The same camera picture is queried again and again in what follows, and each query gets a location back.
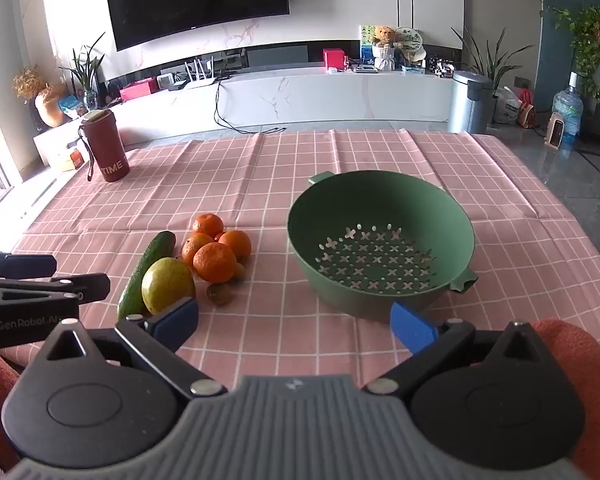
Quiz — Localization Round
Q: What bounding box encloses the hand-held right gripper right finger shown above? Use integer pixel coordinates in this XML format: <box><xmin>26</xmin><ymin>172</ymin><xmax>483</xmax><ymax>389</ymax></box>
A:
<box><xmin>361</xmin><ymin>301</ymin><xmax>567</xmax><ymax>397</ymax></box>

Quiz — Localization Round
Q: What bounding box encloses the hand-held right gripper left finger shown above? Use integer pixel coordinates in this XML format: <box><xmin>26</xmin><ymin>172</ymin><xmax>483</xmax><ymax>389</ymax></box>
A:
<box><xmin>24</xmin><ymin>296</ymin><xmax>229</xmax><ymax>401</ymax></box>

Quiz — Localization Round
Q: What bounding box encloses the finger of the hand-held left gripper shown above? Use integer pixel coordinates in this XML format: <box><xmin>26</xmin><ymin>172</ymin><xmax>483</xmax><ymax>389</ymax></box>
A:
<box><xmin>0</xmin><ymin>253</ymin><xmax>57</xmax><ymax>279</ymax></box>
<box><xmin>0</xmin><ymin>273</ymin><xmax>112</xmax><ymax>304</ymax></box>

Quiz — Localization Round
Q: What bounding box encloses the yellow-green lemon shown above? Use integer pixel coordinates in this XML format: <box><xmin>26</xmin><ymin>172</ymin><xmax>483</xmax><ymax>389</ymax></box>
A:
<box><xmin>141</xmin><ymin>257</ymin><xmax>197</xmax><ymax>316</ymax></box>

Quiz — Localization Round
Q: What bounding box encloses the green cucumber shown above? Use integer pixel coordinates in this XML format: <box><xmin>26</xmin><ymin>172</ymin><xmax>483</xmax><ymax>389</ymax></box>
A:
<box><xmin>117</xmin><ymin>230</ymin><xmax>177</xmax><ymax>322</ymax></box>

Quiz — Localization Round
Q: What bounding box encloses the orange tangerine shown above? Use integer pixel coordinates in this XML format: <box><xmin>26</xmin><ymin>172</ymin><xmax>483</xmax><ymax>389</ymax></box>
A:
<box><xmin>192</xmin><ymin>213</ymin><xmax>226</xmax><ymax>240</ymax></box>
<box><xmin>181</xmin><ymin>232</ymin><xmax>216</xmax><ymax>267</ymax></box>
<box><xmin>217</xmin><ymin>230</ymin><xmax>252</xmax><ymax>263</ymax></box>
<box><xmin>193</xmin><ymin>242</ymin><xmax>237</xmax><ymax>284</ymax></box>

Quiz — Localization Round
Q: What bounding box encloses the green plastic colander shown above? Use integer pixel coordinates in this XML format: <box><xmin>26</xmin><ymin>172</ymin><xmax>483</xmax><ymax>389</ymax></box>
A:
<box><xmin>286</xmin><ymin>170</ymin><xmax>479</xmax><ymax>322</ymax></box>

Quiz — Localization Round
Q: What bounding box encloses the red cardboard box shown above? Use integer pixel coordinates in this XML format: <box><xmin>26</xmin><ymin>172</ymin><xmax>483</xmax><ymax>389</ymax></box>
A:
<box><xmin>55</xmin><ymin>147</ymin><xmax>87</xmax><ymax>172</ymax></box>

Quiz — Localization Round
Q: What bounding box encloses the orange vase with dried flowers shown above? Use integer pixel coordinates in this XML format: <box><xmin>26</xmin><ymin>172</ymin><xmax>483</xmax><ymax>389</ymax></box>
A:
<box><xmin>14</xmin><ymin>65</ymin><xmax>71</xmax><ymax>128</ymax></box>

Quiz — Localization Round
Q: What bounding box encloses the blue packet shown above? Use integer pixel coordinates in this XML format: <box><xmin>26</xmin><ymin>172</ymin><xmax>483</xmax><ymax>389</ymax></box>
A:
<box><xmin>59</xmin><ymin>95</ymin><xmax>88</xmax><ymax>117</ymax></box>

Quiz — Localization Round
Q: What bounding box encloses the potted orchid plant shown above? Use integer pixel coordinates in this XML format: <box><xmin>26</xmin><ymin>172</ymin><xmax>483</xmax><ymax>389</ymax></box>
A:
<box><xmin>60</xmin><ymin>32</ymin><xmax>106</xmax><ymax>111</ymax></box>

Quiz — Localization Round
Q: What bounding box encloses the pink flat box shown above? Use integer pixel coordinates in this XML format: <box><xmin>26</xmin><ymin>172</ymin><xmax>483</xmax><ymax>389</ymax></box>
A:
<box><xmin>119</xmin><ymin>77</ymin><xmax>158</xmax><ymax>102</ymax></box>

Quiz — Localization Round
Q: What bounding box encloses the steel pedal trash can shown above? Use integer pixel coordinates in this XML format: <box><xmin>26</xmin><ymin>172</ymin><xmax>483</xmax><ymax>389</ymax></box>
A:
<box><xmin>447</xmin><ymin>70</ymin><xmax>496</xmax><ymax>134</ymax></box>

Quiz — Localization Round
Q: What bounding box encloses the white plastic bag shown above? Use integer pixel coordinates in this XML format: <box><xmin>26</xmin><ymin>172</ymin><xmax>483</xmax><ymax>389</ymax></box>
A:
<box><xmin>492</xmin><ymin>87</ymin><xmax>523</xmax><ymax>124</ymax></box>

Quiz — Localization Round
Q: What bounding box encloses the orange bag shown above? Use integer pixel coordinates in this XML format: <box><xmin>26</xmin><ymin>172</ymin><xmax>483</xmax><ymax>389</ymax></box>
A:
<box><xmin>517</xmin><ymin>102</ymin><xmax>539</xmax><ymax>129</ymax></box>

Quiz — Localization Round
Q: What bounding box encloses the small beige heater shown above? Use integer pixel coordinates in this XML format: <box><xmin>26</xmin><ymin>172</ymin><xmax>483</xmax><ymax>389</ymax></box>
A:
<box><xmin>545</xmin><ymin>112</ymin><xmax>567</xmax><ymax>150</ymax></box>

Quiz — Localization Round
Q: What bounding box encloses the white marble media cabinet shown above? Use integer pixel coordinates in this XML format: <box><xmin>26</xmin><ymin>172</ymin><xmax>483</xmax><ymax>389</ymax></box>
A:
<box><xmin>32</xmin><ymin>66</ymin><xmax>461</xmax><ymax>166</ymax></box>

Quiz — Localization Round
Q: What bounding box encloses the white router with antennas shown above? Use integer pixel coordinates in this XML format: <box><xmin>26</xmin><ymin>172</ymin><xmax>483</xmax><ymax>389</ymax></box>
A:
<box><xmin>184</xmin><ymin>58</ymin><xmax>218</xmax><ymax>87</ymax></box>

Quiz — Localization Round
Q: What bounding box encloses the blue water jug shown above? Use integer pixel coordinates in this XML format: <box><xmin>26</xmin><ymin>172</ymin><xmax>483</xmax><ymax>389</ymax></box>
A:
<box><xmin>551</xmin><ymin>72</ymin><xmax>584</xmax><ymax>137</ymax></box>

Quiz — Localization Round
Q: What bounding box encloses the tall green potted plant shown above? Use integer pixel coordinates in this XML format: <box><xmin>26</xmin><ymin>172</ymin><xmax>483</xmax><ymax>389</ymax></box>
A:
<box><xmin>452</xmin><ymin>27</ymin><xmax>531</xmax><ymax>96</ymax></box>

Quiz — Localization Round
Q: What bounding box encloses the round decorative plate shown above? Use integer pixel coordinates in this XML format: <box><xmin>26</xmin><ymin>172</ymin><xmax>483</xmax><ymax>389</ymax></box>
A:
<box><xmin>392</xmin><ymin>27</ymin><xmax>425</xmax><ymax>57</ymax></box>

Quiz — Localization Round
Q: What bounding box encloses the green picture card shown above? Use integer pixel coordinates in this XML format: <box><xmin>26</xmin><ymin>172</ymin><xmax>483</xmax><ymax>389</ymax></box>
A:
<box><xmin>359</xmin><ymin>25</ymin><xmax>381</xmax><ymax>63</ymax></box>

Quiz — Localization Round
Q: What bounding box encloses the brown teddy bear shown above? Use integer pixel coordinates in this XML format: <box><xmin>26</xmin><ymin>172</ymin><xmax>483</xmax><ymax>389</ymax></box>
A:
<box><xmin>372</xmin><ymin>25</ymin><xmax>398</xmax><ymax>48</ymax></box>

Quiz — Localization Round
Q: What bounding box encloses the hanging green vine plant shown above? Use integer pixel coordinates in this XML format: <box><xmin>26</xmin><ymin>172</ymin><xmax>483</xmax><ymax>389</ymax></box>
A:
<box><xmin>539</xmin><ymin>5</ymin><xmax>600</xmax><ymax>102</ymax></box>

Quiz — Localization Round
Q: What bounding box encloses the dark red tumbler with strap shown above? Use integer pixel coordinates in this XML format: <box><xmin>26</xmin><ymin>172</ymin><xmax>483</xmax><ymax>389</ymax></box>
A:
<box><xmin>79</xmin><ymin>108</ymin><xmax>130</xmax><ymax>183</ymax></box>

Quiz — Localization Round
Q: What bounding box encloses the black power cable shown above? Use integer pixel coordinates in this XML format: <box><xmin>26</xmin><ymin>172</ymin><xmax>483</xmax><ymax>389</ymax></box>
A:
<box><xmin>214</xmin><ymin>76</ymin><xmax>286</xmax><ymax>134</ymax></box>

